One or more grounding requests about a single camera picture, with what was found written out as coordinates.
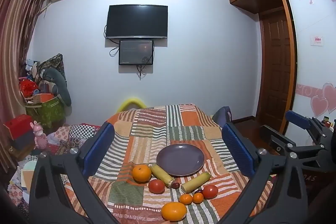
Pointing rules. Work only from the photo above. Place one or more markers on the grey plush toy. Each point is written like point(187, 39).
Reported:
point(59, 82)

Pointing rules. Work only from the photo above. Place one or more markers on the yellow corn cob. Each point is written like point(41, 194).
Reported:
point(161, 173)
point(195, 182)

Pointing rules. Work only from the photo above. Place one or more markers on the yellow curved foam piece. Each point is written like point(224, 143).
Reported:
point(131, 103)

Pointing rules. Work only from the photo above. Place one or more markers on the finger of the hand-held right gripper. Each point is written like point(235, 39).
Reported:
point(273, 138)
point(298, 119)

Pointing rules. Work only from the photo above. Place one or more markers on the pink rabbit toy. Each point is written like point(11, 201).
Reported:
point(40, 134)

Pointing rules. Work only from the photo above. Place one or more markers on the green patterned storage box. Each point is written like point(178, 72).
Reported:
point(48, 111)

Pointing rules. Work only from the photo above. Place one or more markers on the black wall television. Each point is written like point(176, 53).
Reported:
point(137, 21)

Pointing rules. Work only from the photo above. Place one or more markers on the large orange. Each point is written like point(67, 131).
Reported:
point(174, 211)
point(141, 173)

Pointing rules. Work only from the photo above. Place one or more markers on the dark patterned cushion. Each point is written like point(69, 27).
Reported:
point(53, 62)

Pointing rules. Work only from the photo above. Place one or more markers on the red plastic bag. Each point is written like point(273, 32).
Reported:
point(27, 88)

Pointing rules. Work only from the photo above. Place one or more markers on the striped patchwork blanket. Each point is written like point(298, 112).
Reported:
point(147, 134)

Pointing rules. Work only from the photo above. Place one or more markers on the brown wooden door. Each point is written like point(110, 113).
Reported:
point(275, 69)

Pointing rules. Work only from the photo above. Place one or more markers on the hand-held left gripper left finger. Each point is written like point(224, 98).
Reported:
point(98, 150)

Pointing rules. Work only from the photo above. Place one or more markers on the red box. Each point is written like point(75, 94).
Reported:
point(18, 129)

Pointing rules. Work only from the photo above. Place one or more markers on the white wardrobe door with hearts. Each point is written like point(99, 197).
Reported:
point(315, 56)

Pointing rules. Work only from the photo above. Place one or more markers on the striped brown curtain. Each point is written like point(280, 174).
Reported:
point(15, 56)

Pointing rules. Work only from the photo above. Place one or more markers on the purple plate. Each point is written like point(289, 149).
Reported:
point(180, 160)

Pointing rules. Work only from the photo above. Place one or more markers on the red tomato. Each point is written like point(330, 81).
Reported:
point(210, 191)
point(156, 186)

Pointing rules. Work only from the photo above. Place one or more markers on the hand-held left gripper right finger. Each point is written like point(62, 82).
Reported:
point(237, 150)

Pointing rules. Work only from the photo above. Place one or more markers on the dark red grape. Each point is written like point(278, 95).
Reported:
point(198, 191)
point(175, 185)

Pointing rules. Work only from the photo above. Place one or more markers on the small black wall monitor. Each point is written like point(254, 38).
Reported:
point(136, 52)

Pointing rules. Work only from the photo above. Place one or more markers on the small mandarin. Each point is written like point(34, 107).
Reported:
point(185, 199)
point(198, 197)

